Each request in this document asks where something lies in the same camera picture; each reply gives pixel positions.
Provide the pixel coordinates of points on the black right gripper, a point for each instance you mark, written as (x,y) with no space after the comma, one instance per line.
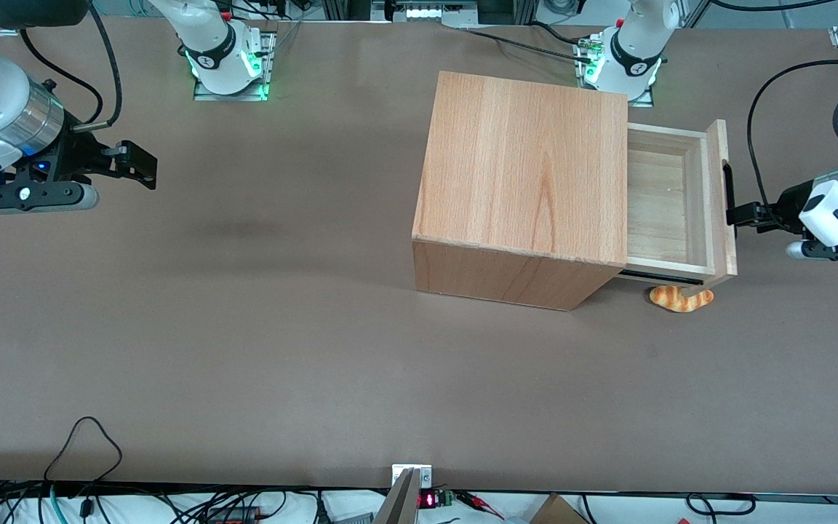
(72,156)

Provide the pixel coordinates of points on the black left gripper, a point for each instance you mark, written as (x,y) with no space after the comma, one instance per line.
(791,198)

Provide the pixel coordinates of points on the wooden drawer cabinet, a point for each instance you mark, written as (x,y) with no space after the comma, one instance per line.
(528,167)

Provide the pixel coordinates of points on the toy croissant bread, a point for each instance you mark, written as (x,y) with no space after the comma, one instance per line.
(681,300)

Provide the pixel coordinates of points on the white power strip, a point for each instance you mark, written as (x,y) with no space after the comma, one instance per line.
(426,11)

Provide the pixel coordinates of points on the brown cardboard piece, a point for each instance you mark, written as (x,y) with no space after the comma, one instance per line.
(557,511)

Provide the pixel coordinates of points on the black orange electronics box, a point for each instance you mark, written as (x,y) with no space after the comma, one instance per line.
(233,515)

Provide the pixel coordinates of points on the red clip leads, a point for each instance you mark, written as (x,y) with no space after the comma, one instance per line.
(477,501)

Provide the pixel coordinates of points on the red digit display module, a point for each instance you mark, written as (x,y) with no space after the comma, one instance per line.
(428,500)

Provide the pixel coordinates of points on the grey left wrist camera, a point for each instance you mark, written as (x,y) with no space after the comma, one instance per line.
(826,252)

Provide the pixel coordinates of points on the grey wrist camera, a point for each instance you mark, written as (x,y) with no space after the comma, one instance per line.
(826,252)
(26,196)

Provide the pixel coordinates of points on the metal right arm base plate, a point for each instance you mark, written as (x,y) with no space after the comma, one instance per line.
(204,91)

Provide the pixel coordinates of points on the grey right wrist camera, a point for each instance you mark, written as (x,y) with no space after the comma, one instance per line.
(26,196)

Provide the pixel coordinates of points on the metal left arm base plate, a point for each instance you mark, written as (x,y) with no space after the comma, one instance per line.
(644,98)

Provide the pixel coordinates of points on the small metal bracket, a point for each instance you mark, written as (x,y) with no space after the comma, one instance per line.
(425,477)

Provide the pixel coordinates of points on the wooden camera mount beam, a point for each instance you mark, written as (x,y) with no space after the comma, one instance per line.
(398,502)

